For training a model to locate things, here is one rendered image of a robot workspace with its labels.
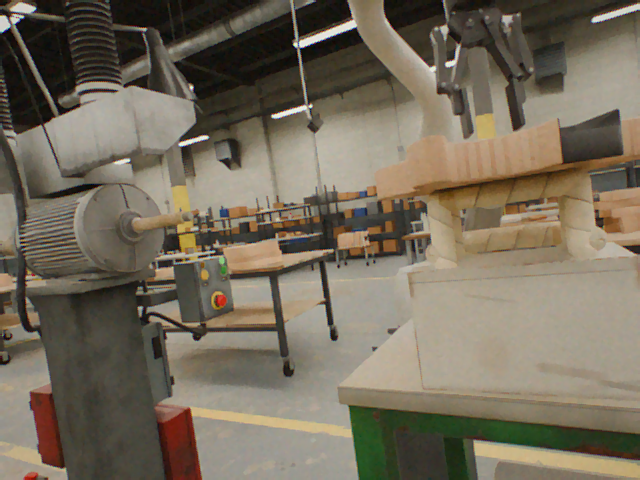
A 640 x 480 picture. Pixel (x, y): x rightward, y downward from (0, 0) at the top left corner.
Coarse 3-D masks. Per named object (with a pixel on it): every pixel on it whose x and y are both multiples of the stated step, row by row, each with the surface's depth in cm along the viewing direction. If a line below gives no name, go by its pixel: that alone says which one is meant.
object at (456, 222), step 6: (456, 210) 65; (456, 216) 65; (456, 222) 65; (456, 228) 65; (456, 234) 65; (456, 240) 65; (462, 240) 65; (456, 246) 65; (462, 246) 65; (456, 252) 65; (462, 252) 65; (462, 258) 65
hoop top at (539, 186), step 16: (528, 176) 53; (544, 176) 52; (560, 176) 51; (576, 176) 50; (432, 192) 58; (448, 192) 57; (464, 192) 55; (480, 192) 55; (496, 192) 54; (512, 192) 53; (528, 192) 52; (544, 192) 52; (560, 192) 51; (448, 208) 57; (464, 208) 57
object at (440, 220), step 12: (432, 204) 57; (432, 216) 58; (444, 216) 57; (432, 228) 58; (444, 228) 57; (432, 240) 58; (444, 240) 57; (444, 252) 57; (444, 264) 57; (456, 264) 58
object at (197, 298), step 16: (224, 256) 146; (176, 272) 136; (192, 272) 133; (208, 272) 137; (176, 288) 137; (192, 288) 134; (208, 288) 137; (224, 288) 143; (192, 304) 135; (208, 304) 136; (144, 320) 140; (176, 320) 141; (192, 320) 135
